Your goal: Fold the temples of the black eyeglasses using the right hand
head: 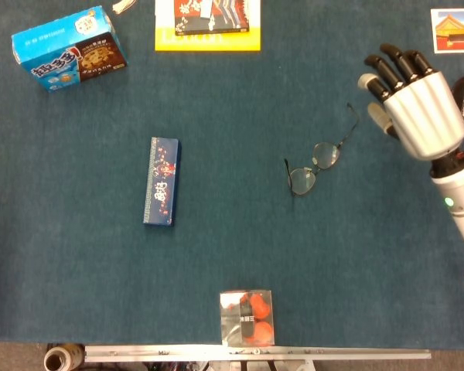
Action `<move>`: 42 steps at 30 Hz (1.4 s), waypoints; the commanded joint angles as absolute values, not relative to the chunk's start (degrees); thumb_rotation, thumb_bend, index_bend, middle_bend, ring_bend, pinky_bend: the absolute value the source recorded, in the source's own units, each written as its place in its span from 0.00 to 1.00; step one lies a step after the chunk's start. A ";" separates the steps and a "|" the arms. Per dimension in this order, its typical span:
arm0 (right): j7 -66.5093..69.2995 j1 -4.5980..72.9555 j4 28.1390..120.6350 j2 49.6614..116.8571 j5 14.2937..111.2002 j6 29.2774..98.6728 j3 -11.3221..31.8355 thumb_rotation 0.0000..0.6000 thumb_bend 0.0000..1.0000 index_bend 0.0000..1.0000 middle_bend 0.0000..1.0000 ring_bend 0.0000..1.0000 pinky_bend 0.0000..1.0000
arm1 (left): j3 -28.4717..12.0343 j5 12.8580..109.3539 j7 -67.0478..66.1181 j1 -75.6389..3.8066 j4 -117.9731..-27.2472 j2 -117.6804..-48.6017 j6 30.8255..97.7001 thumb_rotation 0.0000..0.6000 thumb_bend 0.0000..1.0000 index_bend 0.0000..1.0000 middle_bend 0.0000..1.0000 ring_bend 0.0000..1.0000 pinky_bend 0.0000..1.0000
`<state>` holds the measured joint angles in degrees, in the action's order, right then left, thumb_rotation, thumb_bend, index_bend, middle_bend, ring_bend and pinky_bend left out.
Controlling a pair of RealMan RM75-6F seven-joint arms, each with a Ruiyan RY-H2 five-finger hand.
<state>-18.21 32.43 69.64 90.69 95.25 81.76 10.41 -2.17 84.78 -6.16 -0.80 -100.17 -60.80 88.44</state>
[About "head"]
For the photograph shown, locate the yellow book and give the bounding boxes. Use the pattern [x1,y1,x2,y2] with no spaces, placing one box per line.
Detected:
[155,0,262,53]

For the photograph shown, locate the white tassel cord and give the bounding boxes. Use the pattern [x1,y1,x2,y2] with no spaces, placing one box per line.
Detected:
[112,0,138,15]

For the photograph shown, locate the thin-framed eyeglasses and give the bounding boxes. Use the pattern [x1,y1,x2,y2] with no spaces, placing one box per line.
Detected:
[283,102,361,197]

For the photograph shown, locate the blue felt table cloth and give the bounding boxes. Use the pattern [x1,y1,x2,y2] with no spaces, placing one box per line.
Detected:
[0,0,464,351]

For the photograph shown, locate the dark blue long box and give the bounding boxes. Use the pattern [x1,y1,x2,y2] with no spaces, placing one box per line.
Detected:
[142,136,182,227]

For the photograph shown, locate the aluminium rail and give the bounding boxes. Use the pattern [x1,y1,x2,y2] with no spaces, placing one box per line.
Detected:
[84,345,432,363]

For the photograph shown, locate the blue chocolate cookie box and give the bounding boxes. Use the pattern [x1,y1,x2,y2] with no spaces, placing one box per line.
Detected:
[11,5,128,93]

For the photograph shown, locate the clear box with red items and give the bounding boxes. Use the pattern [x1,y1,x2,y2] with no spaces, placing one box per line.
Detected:
[220,289,275,347]

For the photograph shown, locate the palace picture postcard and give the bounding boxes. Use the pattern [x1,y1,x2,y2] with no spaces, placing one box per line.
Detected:
[430,8,464,54]

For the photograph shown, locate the brown tape roll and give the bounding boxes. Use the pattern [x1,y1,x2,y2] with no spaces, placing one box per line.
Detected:
[43,343,85,371]

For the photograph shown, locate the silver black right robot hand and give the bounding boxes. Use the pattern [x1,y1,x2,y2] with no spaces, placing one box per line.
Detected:
[357,43,464,160]

